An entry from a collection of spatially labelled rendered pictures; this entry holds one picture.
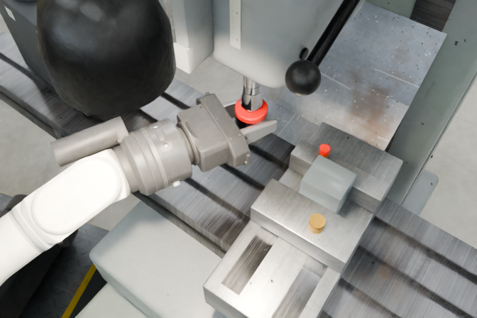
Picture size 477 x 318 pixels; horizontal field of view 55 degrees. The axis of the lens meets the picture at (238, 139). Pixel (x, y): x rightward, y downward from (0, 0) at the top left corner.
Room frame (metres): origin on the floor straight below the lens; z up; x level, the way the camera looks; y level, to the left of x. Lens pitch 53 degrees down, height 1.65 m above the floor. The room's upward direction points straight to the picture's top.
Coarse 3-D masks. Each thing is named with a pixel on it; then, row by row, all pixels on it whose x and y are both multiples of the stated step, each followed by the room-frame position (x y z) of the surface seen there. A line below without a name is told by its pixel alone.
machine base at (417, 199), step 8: (424, 176) 0.93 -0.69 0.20; (432, 176) 0.93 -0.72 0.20; (416, 184) 0.89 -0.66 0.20; (424, 184) 0.89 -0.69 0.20; (432, 184) 0.89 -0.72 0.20; (416, 192) 0.86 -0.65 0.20; (424, 192) 0.86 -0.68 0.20; (408, 200) 0.82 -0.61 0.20; (416, 200) 0.82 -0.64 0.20; (424, 200) 0.83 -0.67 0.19; (408, 208) 0.79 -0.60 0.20; (416, 208) 0.79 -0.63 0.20
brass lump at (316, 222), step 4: (312, 216) 0.29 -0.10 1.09; (316, 216) 0.29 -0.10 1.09; (320, 216) 0.29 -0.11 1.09; (312, 220) 0.29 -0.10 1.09; (316, 220) 0.29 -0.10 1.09; (320, 220) 0.29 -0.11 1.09; (324, 220) 0.29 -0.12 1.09; (308, 224) 0.29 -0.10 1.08; (312, 224) 0.28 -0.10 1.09; (316, 224) 0.28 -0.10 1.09; (320, 224) 0.28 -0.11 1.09; (324, 224) 0.28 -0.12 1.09; (308, 228) 0.28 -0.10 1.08; (312, 228) 0.28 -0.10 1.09; (316, 228) 0.28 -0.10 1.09; (320, 228) 0.28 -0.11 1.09; (312, 232) 0.28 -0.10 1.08; (316, 232) 0.28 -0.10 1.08; (320, 232) 0.28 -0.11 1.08
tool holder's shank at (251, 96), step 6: (246, 78) 0.42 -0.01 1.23; (246, 84) 0.42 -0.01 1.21; (252, 84) 0.42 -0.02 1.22; (258, 84) 0.42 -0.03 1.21; (246, 90) 0.42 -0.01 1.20; (252, 90) 0.42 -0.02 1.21; (258, 90) 0.42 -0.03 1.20; (246, 96) 0.42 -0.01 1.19; (252, 96) 0.42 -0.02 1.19; (258, 96) 0.42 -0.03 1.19; (240, 102) 0.43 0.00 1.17; (246, 102) 0.42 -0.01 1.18; (252, 102) 0.42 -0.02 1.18; (258, 102) 0.42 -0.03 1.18; (246, 108) 0.42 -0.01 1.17; (252, 108) 0.42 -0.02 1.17; (258, 108) 0.42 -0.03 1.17
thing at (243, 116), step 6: (264, 102) 0.44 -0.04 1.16; (240, 108) 0.43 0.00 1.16; (264, 108) 0.43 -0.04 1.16; (240, 114) 0.42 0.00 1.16; (246, 114) 0.42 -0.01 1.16; (252, 114) 0.42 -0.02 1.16; (258, 114) 0.42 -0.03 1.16; (264, 114) 0.42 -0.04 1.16; (240, 120) 0.41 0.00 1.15; (246, 120) 0.41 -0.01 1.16; (252, 120) 0.41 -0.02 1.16; (258, 120) 0.41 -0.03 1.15
